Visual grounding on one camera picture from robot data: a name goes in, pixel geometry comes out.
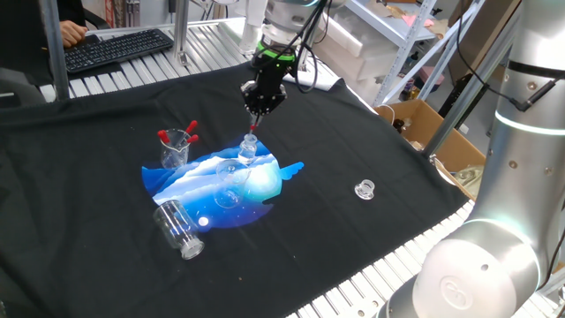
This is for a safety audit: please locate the clear glass jar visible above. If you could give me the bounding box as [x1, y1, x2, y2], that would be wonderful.
[152, 199, 206, 261]

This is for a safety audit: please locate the black cloth with blue print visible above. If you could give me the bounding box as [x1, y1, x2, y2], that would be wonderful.
[0, 60, 470, 318]

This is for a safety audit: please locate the black case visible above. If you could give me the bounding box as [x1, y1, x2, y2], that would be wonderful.
[439, 72, 490, 129]

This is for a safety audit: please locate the grey plastic bag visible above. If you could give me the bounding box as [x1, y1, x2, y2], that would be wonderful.
[454, 165, 485, 200]

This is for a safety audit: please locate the pink paper sheet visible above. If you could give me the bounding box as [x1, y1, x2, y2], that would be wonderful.
[401, 13, 436, 28]

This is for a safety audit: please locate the white metal shelf rack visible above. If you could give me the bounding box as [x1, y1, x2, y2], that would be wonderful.
[343, 0, 486, 107]

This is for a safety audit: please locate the small glass vial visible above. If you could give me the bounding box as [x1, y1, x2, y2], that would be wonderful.
[237, 133, 259, 165]

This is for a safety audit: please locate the large glass beaker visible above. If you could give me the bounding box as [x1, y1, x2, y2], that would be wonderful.
[214, 158, 252, 209]

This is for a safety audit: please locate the person's hand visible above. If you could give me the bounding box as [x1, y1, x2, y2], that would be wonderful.
[59, 19, 89, 49]

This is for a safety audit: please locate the aluminium frame post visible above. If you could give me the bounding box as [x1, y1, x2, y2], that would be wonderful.
[299, 0, 328, 72]
[171, 0, 191, 65]
[422, 12, 520, 156]
[38, 0, 71, 102]

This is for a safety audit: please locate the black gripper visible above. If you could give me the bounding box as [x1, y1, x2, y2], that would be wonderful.
[241, 59, 296, 129]

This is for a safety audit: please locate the brown cardboard box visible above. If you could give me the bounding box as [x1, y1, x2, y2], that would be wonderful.
[373, 99, 486, 200]

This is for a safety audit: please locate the black computer keyboard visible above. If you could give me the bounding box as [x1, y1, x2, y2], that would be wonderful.
[64, 28, 175, 74]

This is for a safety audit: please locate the clear glass stopper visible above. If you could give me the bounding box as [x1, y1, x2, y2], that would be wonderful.
[353, 178, 376, 201]

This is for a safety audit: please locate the black office chair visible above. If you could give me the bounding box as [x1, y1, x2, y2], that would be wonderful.
[84, 8, 111, 31]

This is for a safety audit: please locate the white storage crate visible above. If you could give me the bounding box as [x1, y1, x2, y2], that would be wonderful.
[328, 4, 401, 58]
[315, 40, 385, 94]

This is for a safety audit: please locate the pink box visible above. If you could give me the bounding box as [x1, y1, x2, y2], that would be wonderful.
[417, 65, 445, 87]

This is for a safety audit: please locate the small glass beaker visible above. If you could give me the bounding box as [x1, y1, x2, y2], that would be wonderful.
[159, 128, 192, 171]

